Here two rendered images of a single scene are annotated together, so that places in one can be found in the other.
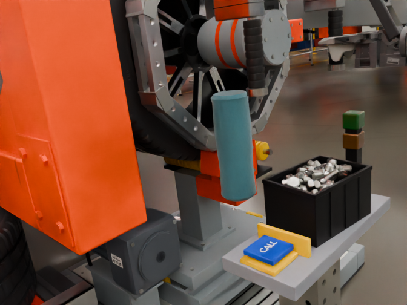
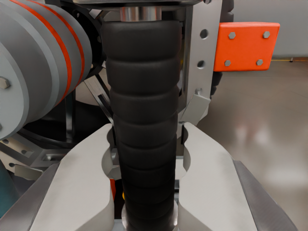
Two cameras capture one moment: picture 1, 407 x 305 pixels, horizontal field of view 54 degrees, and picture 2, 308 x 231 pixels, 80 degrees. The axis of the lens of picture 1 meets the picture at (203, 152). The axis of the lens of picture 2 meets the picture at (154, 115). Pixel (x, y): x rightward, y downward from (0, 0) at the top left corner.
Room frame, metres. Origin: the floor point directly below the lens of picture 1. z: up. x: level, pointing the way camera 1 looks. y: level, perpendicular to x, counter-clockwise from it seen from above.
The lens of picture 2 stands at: (0.98, -0.44, 0.90)
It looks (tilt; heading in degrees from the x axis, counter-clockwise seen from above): 28 degrees down; 44
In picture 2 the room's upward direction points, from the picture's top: 1 degrees counter-clockwise
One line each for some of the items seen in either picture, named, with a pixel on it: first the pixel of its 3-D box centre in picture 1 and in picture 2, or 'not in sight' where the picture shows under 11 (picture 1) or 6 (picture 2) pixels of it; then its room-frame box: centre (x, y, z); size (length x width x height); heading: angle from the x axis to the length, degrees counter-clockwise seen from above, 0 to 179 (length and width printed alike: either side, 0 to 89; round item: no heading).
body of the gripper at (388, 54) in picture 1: (383, 46); not in sight; (0.96, -0.45, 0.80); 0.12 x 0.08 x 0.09; 44
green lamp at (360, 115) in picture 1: (353, 120); not in sight; (0.92, -0.37, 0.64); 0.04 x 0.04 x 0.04; 44
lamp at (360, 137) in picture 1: (353, 140); not in sight; (0.92, -0.37, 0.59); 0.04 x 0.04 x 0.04; 44
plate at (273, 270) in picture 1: (269, 257); not in sight; (0.67, -0.10, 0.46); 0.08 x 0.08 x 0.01; 44
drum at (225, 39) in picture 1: (243, 40); (23, 59); (1.04, -0.13, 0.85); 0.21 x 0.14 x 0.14; 44
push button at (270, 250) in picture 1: (268, 251); not in sight; (0.67, -0.10, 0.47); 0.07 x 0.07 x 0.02; 44
